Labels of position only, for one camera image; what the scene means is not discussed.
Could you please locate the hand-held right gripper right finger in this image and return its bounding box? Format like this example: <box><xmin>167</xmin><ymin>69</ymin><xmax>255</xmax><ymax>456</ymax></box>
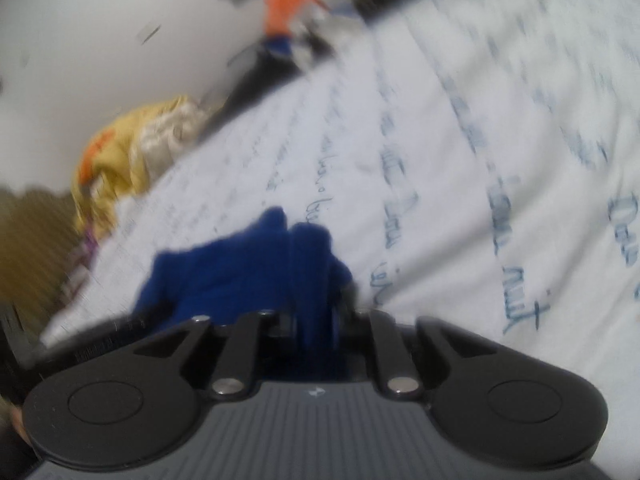
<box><xmin>341</xmin><ymin>308</ymin><xmax>497</xmax><ymax>402</ymax></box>

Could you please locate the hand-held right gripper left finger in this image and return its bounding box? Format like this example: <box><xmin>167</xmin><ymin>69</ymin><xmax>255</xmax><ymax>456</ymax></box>
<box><xmin>132</xmin><ymin>309</ymin><xmax>297</xmax><ymax>401</ymax></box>

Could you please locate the blue knit garment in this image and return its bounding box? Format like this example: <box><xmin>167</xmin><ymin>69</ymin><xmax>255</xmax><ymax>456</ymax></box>
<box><xmin>131</xmin><ymin>206</ymin><xmax>360</xmax><ymax>382</ymax></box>

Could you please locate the purple floral cloth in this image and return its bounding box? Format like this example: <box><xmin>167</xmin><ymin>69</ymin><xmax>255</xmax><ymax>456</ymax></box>
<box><xmin>62</xmin><ymin>227</ymin><xmax>103</xmax><ymax>286</ymax></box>

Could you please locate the white script-printed bed sheet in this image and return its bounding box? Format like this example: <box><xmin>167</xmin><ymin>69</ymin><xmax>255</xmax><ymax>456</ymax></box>
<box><xmin>40</xmin><ymin>0</ymin><xmax>640</xmax><ymax>441</ymax></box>

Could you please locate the cream quilted jacket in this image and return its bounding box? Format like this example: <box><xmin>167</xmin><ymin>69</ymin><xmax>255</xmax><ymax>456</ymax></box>
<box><xmin>132</xmin><ymin>95</ymin><xmax>213</xmax><ymax>176</ymax></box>

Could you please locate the yellow quilted jacket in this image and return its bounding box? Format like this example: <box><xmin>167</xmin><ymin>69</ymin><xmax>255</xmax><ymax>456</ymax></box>
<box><xmin>72</xmin><ymin>97</ymin><xmax>173</xmax><ymax>241</ymax></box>

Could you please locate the brown wooden headboard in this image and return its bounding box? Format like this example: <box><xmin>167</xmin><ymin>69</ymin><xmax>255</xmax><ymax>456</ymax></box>
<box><xmin>0</xmin><ymin>184</ymin><xmax>83</xmax><ymax>311</ymax></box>

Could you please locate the black cloth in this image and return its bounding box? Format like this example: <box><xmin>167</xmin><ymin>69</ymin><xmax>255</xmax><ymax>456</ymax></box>
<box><xmin>200</xmin><ymin>37</ymin><xmax>306</xmax><ymax>118</ymax></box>

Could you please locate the orange cloth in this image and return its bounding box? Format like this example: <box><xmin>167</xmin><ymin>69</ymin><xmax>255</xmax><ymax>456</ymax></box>
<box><xmin>262</xmin><ymin>0</ymin><xmax>323</xmax><ymax>38</ymax></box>

